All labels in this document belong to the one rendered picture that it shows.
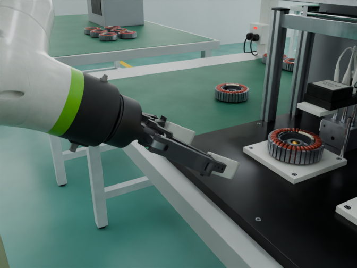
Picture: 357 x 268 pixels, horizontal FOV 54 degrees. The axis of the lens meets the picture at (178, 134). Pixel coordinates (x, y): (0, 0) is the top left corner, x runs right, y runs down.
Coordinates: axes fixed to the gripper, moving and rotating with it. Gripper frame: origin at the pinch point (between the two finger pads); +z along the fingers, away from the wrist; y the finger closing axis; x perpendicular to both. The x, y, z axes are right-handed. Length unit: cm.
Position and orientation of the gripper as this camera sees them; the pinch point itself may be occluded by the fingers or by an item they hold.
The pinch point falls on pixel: (207, 151)
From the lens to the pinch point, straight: 61.7
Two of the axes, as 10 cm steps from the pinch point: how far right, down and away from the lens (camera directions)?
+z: 7.6, 2.8, 5.9
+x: 4.4, -8.9, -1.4
